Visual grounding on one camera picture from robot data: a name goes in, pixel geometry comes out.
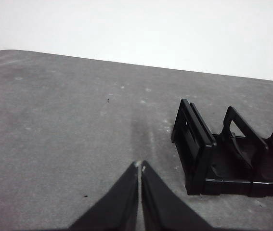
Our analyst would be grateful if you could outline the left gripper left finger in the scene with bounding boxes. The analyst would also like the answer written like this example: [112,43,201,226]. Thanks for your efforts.
[68,161,140,231]

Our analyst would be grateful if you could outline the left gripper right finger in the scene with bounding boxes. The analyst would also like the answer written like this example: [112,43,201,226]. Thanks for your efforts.
[141,160,214,231]

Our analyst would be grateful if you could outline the black dish rack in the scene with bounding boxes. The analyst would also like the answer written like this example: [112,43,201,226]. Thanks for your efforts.
[170,98,273,198]

